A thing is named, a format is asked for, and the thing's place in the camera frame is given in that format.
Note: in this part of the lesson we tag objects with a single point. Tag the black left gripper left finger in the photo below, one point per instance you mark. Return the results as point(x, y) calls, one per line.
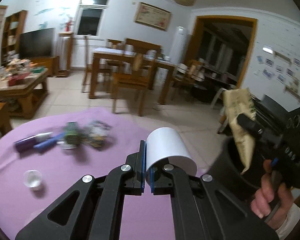
point(92, 208)

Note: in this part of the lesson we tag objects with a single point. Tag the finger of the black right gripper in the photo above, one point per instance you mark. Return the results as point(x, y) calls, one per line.
point(251, 127)

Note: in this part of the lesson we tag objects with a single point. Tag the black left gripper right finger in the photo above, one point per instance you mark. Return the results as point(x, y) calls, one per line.
point(203, 209)

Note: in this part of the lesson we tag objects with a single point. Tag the beige paper snack packet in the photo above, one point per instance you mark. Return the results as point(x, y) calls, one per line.
point(240, 110)

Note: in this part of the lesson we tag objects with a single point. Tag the green doublemint gum can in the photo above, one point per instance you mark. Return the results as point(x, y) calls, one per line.
point(72, 134)

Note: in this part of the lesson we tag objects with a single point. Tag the white paper cup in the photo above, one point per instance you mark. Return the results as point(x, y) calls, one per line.
point(166, 142)

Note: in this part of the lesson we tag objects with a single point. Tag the purple spray bottle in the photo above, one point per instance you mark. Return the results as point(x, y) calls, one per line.
point(28, 143)

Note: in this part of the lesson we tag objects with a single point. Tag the black trash bin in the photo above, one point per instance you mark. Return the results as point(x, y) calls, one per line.
point(227, 169)

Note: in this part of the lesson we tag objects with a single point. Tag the person right hand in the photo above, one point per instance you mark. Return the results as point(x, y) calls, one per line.
point(263, 196)

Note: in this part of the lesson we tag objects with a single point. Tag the small clear plastic cup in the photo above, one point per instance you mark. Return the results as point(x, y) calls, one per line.
point(32, 179)

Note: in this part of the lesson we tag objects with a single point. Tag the purple table cloth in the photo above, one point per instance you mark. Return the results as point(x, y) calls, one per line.
point(61, 169)

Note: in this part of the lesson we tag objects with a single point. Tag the blue pen tube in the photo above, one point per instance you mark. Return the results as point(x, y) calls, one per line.
point(49, 143)

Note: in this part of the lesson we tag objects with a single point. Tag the white standing air conditioner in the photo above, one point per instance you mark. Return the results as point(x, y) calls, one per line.
point(178, 45)

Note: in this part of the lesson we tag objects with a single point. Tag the wooden side chair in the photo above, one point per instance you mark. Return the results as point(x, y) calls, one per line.
point(104, 68)

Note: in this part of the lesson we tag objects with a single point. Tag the wooden coffee table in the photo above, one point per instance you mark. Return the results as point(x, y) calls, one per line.
point(28, 96)

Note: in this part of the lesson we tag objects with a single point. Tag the wooden dining chair front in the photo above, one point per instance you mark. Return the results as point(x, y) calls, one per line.
point(144, 58)

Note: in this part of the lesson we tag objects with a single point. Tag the tall wooden plant stand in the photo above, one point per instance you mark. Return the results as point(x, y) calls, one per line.
point(64, 53)

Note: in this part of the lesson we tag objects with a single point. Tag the black television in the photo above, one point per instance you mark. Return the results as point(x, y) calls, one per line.
point(38, 43)

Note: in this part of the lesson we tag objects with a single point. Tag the wooden bookshelf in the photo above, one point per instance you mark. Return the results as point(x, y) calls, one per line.
point(13, 28)

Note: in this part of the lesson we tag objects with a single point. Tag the framed floral wall picture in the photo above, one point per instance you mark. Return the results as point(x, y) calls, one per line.
point(152, 16)

